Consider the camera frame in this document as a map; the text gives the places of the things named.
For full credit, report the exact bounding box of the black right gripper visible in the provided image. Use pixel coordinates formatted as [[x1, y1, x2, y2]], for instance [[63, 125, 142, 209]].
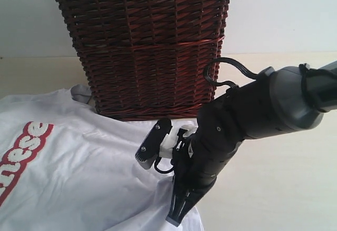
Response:
[[166, 133, 219, 226]]

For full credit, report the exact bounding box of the dark red wicker basket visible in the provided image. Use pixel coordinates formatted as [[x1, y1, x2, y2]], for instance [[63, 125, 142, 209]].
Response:
[[56, 0, 230, 120]]

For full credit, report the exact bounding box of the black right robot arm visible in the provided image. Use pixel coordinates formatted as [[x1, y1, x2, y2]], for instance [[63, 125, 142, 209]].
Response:
[[166, 57, 336, 226]]

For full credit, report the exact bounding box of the grey sock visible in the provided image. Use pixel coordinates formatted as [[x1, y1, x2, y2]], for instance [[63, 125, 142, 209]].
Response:
[[70, 84, 92, 104]]

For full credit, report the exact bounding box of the white t-shirt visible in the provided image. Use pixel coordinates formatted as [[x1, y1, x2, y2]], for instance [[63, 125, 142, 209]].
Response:
[[0, 88, 205, 231]]

